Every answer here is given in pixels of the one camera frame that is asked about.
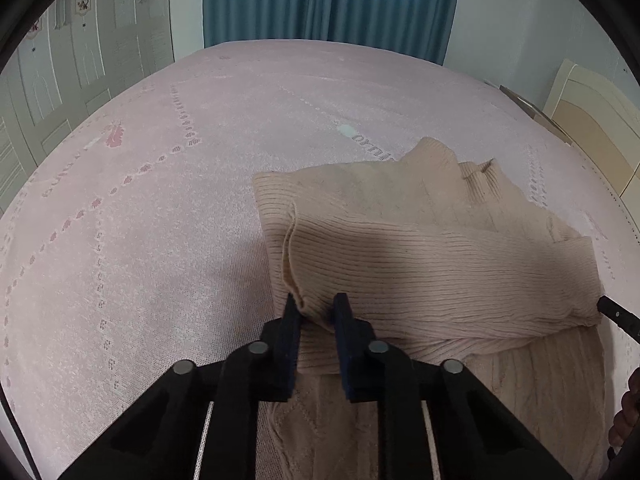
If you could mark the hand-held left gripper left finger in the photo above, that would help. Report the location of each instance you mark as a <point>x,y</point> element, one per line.
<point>290,340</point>

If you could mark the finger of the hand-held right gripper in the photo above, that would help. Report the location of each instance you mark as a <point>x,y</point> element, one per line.
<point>620,317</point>

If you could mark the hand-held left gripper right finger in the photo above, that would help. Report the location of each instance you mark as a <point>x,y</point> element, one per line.
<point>345,345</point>

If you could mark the beige ribbed knit sweater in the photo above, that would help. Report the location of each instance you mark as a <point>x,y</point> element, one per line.
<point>425,270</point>

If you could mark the person's right hand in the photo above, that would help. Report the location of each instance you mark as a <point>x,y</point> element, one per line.
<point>627,410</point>

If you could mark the pink bed blanket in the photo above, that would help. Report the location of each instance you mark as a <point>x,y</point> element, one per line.
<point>175,210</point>

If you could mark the cream wooden headboard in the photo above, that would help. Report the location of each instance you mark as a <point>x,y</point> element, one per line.
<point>595,125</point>

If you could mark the blue curtain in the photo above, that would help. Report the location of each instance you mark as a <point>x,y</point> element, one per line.
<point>330,5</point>

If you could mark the white wardrobe with flower decals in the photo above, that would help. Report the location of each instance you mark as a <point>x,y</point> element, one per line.
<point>85,60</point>

